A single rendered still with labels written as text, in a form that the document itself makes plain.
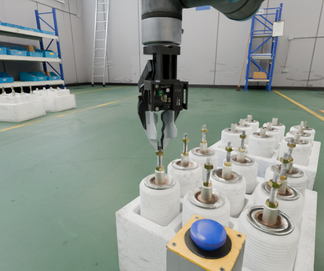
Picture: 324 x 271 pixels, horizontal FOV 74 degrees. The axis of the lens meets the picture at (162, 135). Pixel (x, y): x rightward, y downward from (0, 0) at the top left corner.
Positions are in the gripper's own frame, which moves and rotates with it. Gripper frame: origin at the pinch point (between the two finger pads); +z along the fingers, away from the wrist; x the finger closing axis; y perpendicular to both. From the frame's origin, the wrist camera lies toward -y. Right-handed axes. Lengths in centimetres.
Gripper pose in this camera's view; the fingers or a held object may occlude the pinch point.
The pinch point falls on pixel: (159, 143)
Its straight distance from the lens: 48.9
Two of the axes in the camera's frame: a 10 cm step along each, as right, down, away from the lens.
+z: 0.0, 9.6, 2.9
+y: 3.0, 2.8, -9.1
